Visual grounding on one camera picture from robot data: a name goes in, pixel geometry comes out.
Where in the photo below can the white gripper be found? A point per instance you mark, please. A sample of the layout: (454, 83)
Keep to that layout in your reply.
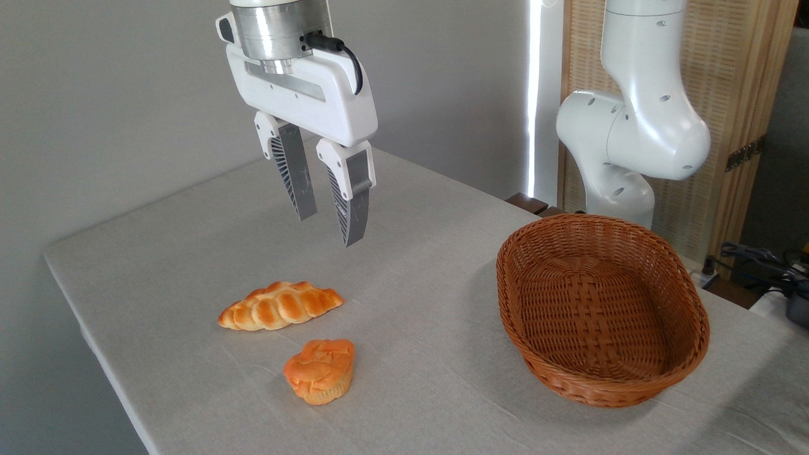
(328, 101)

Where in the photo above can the grey tablecloth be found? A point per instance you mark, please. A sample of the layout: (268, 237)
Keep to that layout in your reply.
(411, 253)

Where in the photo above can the wooden rattan folding screen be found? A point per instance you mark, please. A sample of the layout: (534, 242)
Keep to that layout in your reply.
(733, 69)

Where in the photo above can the metal screen hinge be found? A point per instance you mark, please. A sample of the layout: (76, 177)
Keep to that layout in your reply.
(742, 155)

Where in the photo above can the orange muffin bread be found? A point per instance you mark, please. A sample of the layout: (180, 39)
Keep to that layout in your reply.
(319, 370)

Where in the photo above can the braided golden bread loaf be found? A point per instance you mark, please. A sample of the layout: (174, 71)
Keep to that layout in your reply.
(278, 306)

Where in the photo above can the brown wicker basket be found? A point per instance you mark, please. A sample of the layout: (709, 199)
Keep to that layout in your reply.
(600, 316)

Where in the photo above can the dark brown wooden furniture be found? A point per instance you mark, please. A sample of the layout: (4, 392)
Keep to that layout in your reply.
(528, 203)

